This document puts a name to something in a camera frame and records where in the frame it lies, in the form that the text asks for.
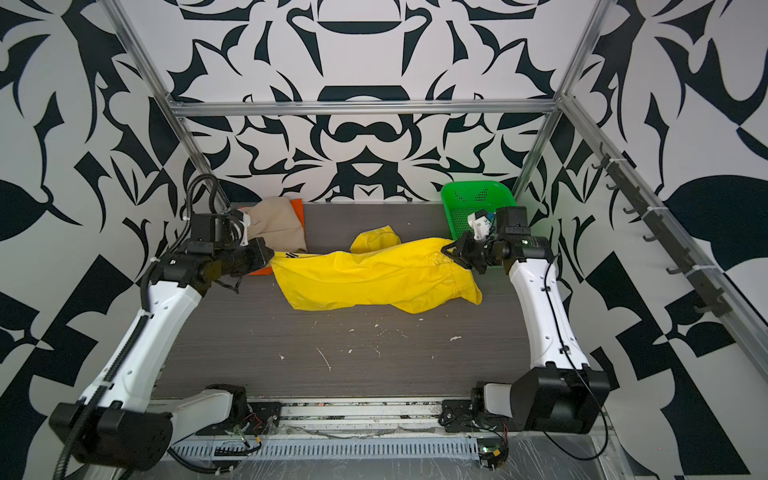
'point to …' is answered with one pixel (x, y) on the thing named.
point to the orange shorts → (299, 209)
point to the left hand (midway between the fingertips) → (272, 244)
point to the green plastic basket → (463, 198)
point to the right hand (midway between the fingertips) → (447, 247)
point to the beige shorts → (277, 221)
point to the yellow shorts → (414, 276)
